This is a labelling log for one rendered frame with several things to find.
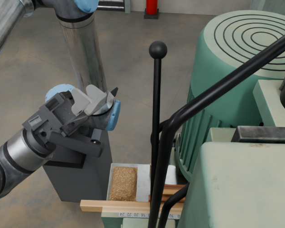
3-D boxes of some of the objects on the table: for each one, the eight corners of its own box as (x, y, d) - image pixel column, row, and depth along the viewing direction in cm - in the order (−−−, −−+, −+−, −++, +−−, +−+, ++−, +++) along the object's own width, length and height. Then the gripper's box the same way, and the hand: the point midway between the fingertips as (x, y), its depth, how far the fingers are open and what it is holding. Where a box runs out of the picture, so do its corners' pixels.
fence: (305, 225, 78) (314, 219, 74) (307, 231, 77) (316, 225, 73) (103, 218, 79) (101, 211, 75) (102, 224, 78) (100, 217, 74)
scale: (296, 218, 74) (296, 218, 74) (297, 223, 73) (297, 223, 73) (118, 212, 75) (118, 212, 75) (118, 217, 74) (118, 216, 74)
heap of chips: (137, 167, 91) (137, 163, 89) (135, 201, 83) (135, 198, 81) (113, 166, 91) (112, 162, 89) (109, 201, 83) (108, 197, 81)
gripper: (-2, 134, 48) (81, 64, 45) (43, 116, 67) (102, 66, 64) (30, 170, 48) (112, 103, 46) (65, 141, 68) (124, 94, 65)
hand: (116, 92), depth 55 cm, fingers open, 14 cm apart
